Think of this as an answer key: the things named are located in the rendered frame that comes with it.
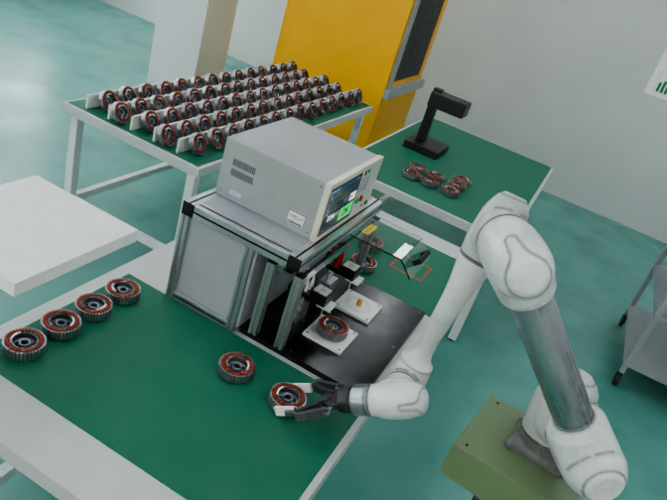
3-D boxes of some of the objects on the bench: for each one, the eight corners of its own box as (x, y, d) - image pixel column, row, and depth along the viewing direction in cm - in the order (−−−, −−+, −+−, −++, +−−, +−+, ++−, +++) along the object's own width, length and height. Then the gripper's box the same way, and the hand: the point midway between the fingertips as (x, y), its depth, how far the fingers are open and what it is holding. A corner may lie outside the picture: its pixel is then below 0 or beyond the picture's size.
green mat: (467, 264, 307) (467, 264, 307) (430, 316, 255) (430, 316, 255) (301, 185, 332) (301, 185, 332) (236, 218, 280) (236, 218, 280)
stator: (310, 401, 193) (313, 391, 191) (295, 423, 183) (299, 414, 182) (277, 384, 195) (279, 375, 193) (261, 406, 185) (264, 396, 184)
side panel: (236, 328, 213) (258, 247, 199) (231, 332, 211) (253, 250, 196) (171, 291, 221) (187, 209, 206) (165, 294, 218) (181, 212, 203)
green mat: (364, 408, 198) (364, 407, 197) (262, 550, 146) (262, 550, 146) (128, 274, 223) (128, 273, 223) (-30, 354, 171) (-30, 354, 171)
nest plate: (357, 335, 226) (358, 332, 225) (339, 355, 213) (340, 352, 213) (321, 316, 230) (322, 313, 229) (302, 334, 217) (302, 331, 217)
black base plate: (424, 316, 254) (425, 312, 253) (361, 401, 200) (363, 396, 199) (322, 265, 266) (324, 260, 265) (237, 331, 212) (239, 325, 211)
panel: (325, 260, 266) (345, 196, 252) (237, 327, 210) (258, 251, 197) (323, 259, 267) (343, 195, 253) (235, 325, 211) (255, 249, 197)
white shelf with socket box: (116, 366, 183) (138, 229, 162) (5, 440, 151) (14, 284, 130) (26, 311, 192) (36, 174, 171) (-96, 370, 161) (-102, 212, 140)
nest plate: (382, 309, 246) (383, 306, 246) (367, 324, 234) (368, 321, 233) (348, 291, 250) (348, 288, 250) (332, 306, 238) (333, 304, 237)
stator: (350, 330, 225) (353, 322, 223) (340, 347, 215) (344, 338, 213) (321, 317, 227) (324, 310, 225) (311, 333, 217) (314, 325, 215)
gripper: (342, 437, 171) (269, 434, 180) (367, 388, 192) (300, 387, 200) (336, 413, 169) (263, 412, 177) (362, 366, 189) (295, 367, 198)
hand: (288, 399), depth 188 cm, fingers closed on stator, 11 cm apart
